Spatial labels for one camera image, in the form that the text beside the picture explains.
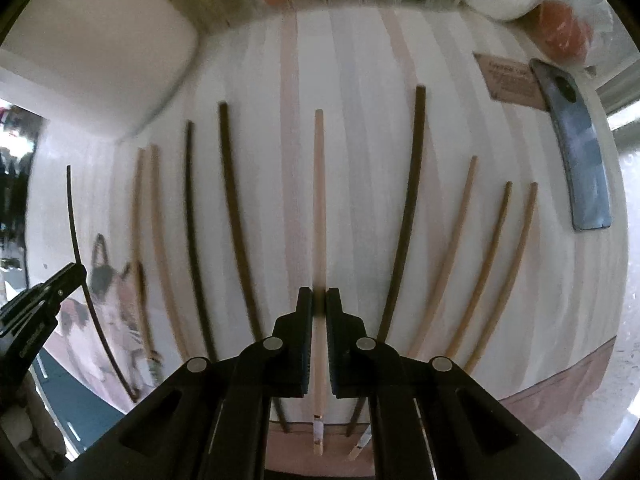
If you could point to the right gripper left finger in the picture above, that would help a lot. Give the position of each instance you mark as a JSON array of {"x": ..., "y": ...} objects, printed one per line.
[{"x": 208, "y": 420}]

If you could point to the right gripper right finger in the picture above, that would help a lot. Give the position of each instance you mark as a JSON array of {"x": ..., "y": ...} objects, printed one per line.
[{"x": 430, "y": 420}]

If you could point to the blue smartphone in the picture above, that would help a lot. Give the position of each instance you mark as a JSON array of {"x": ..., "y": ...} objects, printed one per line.
[{"x": 590, "y": 203}]

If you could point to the pink utensil holder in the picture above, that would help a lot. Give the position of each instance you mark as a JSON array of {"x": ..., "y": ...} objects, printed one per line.
[{"x": 105, "y": 67}]

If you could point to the thin black chopstick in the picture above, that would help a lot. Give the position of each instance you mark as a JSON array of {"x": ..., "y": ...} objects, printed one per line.
[{"x": 85, "y": 289}]

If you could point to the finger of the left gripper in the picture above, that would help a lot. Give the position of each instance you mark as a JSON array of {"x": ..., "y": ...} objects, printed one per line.
[{"x": 61, "y": 284}]

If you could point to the clear plastic bag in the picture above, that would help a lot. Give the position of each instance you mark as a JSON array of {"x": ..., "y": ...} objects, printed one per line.
[{"x": 569, "y": 32}]

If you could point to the brown label card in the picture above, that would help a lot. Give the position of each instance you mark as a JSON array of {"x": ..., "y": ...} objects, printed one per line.
[{"x": 510, "y": 81}]

